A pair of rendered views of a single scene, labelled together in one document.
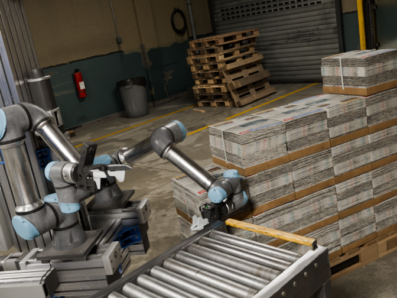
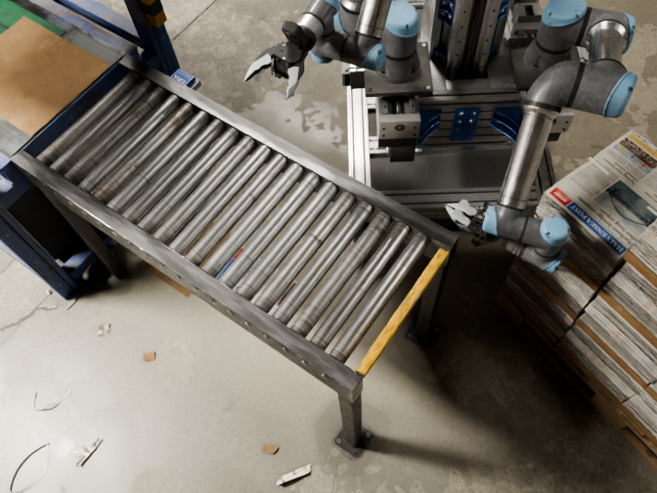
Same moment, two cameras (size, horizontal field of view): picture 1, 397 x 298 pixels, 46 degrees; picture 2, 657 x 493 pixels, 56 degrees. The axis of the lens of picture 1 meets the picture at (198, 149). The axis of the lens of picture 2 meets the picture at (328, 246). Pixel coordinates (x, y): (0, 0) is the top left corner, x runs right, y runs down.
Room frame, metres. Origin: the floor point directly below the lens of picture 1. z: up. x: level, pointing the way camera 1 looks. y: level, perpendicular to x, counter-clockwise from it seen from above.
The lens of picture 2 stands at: (1.43, -0.80, 2.37)
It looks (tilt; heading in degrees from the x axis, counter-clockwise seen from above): 62 degrees down; 83
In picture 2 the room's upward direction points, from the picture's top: 6 degrees counter-clockwise
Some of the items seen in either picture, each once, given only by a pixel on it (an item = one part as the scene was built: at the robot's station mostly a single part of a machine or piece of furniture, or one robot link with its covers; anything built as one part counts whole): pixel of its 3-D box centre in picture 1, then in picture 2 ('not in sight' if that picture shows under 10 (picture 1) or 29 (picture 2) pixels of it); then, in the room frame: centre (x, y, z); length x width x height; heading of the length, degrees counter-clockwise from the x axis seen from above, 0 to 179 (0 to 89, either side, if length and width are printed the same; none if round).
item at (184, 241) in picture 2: not in sight; (222, 199); (1.25, 0.29, 0.77); 0.47 x 0.05 x 0.05; 42
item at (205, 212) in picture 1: (213, 212); (493, 226); (2.01, -0.02, 0.79); 0.12 x 0.08 x 0.09; 132
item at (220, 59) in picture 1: (226, 68); not in sight; (9.37, -0.84, 0.65); 1.33 x 0.94 x 1.30; 136
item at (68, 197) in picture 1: (71, 195); (328, 43); (1.65, 0.50, 1.12); 0.11 x 0.08 x 0.11; 142
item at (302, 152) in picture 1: (289, 145); not in sight; (2.64, -0.54, 0.86); 0.38 x 0.29 x 0.04; 23
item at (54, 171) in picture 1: (61, 172); (320, 13); (1.63, 0.51, 1.21); 0.11 x 0.08 x 0.09; 52
